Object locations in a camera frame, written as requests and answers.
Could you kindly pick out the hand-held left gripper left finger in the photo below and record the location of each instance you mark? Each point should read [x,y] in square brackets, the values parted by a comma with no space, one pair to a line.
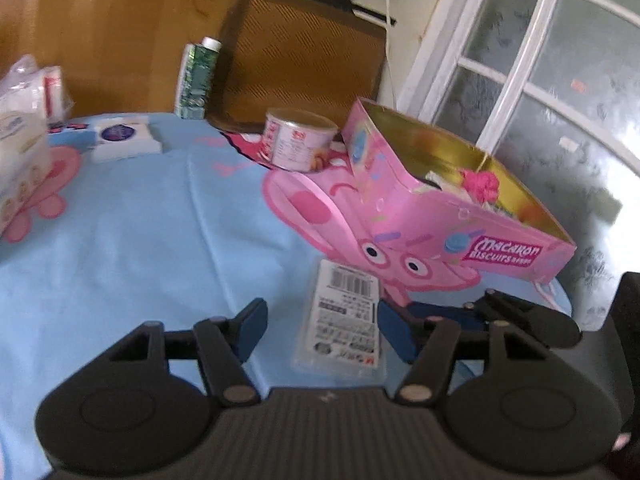
[252,330]

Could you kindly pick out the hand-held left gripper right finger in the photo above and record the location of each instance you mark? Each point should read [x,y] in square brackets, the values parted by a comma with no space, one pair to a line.
[395,332]

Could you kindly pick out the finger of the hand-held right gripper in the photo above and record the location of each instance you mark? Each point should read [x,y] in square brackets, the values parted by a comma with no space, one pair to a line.
[530,320]

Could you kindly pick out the clear plastic hook package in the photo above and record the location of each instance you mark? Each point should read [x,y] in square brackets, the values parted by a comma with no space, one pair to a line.
[345,320]

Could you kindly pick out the pink cardboard biscuit box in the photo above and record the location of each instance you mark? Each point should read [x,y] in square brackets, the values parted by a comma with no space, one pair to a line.
[425,215]

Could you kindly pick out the pink knitted fish toy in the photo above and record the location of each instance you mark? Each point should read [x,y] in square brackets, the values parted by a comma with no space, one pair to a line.
[480,185]

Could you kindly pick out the blue printed blanket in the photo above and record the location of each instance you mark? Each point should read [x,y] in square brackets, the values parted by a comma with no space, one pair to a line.
[150,260]

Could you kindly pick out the white tin can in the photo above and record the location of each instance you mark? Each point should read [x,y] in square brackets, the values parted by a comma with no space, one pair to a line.
[295,145]

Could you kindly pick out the white framed glass door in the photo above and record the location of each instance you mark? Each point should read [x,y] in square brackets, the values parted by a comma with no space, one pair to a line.
[550,110]

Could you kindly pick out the white wet wipes pack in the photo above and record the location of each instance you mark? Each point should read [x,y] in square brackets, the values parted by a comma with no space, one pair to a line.
[125,135]

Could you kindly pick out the green and white carton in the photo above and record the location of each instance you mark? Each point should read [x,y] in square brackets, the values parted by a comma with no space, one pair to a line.
[195,80]

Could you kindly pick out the brown woven chair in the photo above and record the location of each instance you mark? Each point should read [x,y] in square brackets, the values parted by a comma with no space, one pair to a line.
[300,55]

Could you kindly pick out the white tissue pack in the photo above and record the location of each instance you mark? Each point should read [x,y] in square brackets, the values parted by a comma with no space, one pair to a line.
[20,160]

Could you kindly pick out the long black tape strip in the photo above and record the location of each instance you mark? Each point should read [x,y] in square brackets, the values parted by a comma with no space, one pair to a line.
[370,12]

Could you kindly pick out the wooden headboard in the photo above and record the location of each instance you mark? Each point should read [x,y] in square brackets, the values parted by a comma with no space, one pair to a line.
[125,25]

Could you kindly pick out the plastic bag of tissues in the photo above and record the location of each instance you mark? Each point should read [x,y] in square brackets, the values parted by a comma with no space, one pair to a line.
[30,85]

